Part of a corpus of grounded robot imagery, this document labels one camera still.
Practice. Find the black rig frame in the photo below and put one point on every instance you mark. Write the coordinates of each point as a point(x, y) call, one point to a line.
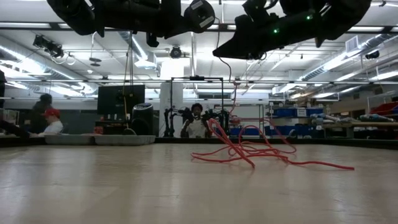
point(197, 77)

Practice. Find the black monitor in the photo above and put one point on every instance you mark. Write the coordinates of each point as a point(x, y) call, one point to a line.
point(109, 99)

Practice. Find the wooden work table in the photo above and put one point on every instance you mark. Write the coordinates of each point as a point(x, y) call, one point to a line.
point(373, 124)

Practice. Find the black ceiling camera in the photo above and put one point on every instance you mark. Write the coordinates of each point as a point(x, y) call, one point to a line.
point(46, 45)
point(175, 52)

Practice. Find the person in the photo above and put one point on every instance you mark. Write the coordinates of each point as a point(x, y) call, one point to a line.
point(38, 115)
point(196, 129)
point(56, 127)

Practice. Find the black aluminium table frame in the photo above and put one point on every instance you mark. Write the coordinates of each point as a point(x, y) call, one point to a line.
point(342, 142)

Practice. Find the white ceiling vent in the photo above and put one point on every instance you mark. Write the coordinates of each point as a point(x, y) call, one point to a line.
point(352, 44)

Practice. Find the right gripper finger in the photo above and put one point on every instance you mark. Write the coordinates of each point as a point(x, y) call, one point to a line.
point(239, 48)

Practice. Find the grey tool kit case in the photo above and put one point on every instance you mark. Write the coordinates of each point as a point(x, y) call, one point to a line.
point(124, 140)

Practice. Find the black overhead light bar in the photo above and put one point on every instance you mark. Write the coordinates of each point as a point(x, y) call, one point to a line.
point(387, 29)

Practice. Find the red storage bin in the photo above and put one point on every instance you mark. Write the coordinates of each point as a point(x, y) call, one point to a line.
point(385, 109)

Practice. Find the black ceiling spotlight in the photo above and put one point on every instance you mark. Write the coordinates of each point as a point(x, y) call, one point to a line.
point(372, 55)

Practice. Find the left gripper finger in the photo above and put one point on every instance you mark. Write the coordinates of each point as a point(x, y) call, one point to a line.
point(177, 29)

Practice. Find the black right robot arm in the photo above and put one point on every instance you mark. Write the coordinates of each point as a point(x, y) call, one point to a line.
point(342, 15)

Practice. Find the blue storage bin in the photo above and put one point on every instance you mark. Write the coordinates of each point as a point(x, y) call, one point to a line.
point(286, 112)
point(298, 130)

